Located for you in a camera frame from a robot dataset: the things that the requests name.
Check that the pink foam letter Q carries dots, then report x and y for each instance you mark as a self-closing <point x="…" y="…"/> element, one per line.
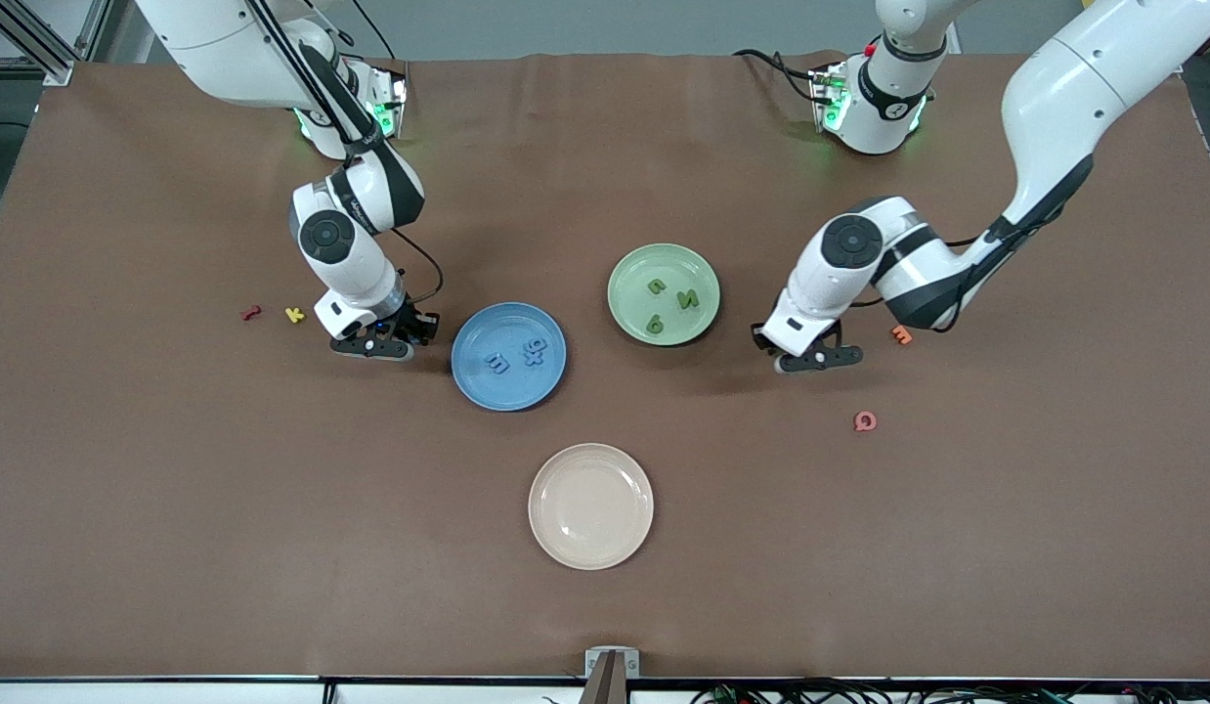
<point x="864" y="421"/>

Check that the green foam letter p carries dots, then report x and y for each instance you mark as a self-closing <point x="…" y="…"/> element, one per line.
<point x="655" y="324"/>

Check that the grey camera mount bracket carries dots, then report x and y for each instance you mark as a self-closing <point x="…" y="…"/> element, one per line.
<point x="612" y="665"/>

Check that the aluminium frame profile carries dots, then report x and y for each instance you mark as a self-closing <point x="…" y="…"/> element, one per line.
<point x="38" y="44"/>

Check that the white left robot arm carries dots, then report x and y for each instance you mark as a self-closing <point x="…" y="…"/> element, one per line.
<point x="1064" y="98"/>

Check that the orange foam letter E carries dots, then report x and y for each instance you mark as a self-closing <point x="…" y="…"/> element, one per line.
<point x="901" y="335"/>

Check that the blue foam letter m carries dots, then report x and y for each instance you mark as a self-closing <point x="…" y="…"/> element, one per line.
<point x="497" y="364"/>

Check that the beige plate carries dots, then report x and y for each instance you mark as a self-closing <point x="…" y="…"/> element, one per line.
<point x="590" y="506"/>

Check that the green plate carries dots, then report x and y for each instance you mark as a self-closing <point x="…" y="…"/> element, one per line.
<point x="634" y="293"/>

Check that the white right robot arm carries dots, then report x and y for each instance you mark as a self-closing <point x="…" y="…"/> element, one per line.
<point x="234" y="49"/>

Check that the blue foam letter x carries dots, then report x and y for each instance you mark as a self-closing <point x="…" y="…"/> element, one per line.
<point x="533" y="359"/>

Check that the white table edge rail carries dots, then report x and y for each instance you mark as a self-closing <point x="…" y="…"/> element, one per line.
<point x="175" y="692"/>

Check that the blue plate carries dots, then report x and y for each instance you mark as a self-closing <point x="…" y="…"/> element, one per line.
<point x="508" y="386"/>

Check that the brown table mat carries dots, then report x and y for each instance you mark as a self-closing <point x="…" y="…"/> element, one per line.
<point x="273" y="548"/>

